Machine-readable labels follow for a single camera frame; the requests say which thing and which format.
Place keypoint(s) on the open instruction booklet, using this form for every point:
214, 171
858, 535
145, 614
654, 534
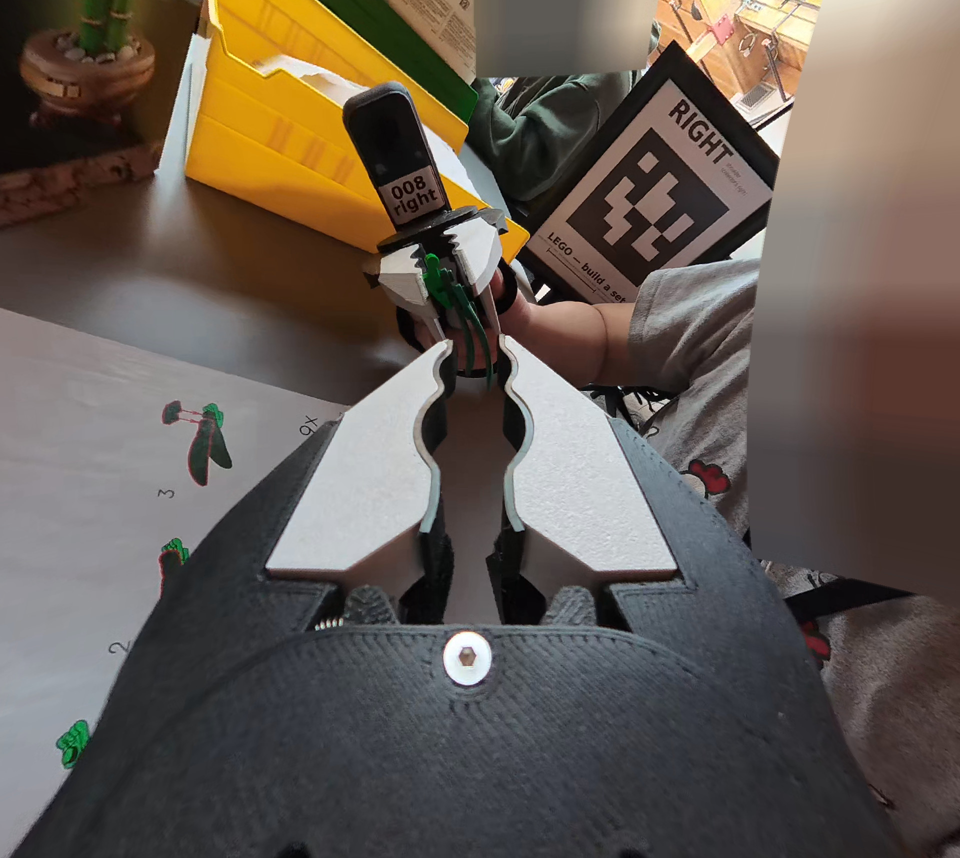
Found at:
75, 438

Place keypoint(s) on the yellow plastic bin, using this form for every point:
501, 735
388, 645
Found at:
255, 145

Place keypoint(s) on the person's right forearm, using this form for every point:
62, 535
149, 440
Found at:
690, 318

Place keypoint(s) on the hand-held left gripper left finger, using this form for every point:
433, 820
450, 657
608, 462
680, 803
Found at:
352, 483

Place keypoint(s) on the cork board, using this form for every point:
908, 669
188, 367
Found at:
67, 179

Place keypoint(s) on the green toy leaf piece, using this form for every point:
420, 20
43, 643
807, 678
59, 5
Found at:
439, 284

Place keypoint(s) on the black framed marker sign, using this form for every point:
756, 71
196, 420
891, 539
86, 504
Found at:
652, 198

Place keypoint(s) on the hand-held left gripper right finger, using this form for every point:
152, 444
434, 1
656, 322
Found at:
592, 490

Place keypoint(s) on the person's right hand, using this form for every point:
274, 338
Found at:
562, 344

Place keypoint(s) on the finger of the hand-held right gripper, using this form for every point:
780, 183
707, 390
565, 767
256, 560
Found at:
480, 250
401, 284

